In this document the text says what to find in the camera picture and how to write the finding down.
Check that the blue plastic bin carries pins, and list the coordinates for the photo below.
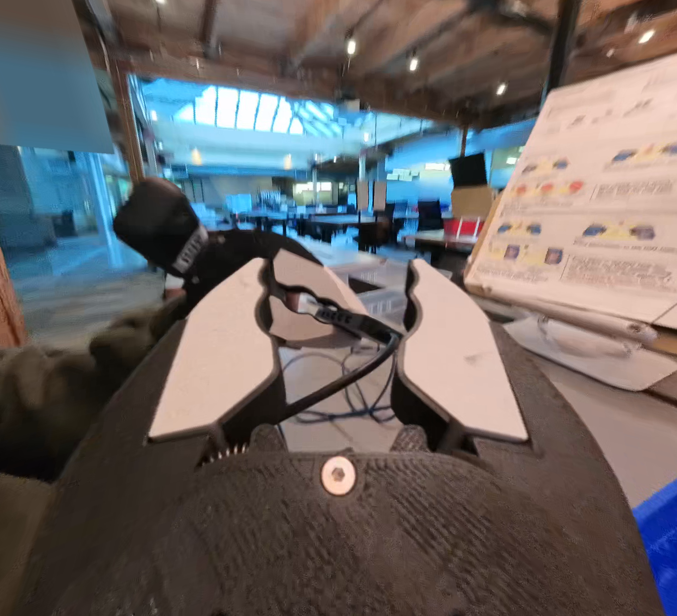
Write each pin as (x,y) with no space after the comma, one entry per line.
(658,547)

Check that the instruction sheet on wooden stand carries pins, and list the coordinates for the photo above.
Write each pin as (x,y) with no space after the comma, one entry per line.
(582,357)

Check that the grey desk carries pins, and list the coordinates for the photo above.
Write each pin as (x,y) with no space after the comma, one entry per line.
(608,431)

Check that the person's left forearm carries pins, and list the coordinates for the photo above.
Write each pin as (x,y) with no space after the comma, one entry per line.
(53,388)

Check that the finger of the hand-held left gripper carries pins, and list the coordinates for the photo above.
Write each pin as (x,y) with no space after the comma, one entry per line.
(312,277)
(301,328)

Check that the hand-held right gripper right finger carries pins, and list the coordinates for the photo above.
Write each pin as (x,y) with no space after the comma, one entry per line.
(460,351)

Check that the clear plastic organizer box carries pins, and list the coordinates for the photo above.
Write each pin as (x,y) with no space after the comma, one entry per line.
(383,304)

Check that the grey slim USB hub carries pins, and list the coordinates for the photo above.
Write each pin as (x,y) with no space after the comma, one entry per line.
(354,322)

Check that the printed instruction sheet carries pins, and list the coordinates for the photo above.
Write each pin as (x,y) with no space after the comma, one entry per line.
(592,214)

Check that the red plastic bin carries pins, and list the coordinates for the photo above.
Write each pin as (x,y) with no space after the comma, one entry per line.
(463,229)

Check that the wooden stand black panel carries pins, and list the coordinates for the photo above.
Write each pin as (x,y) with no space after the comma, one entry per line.
(468,172)

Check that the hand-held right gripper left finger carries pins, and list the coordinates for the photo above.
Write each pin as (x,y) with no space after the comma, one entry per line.
(222,351)

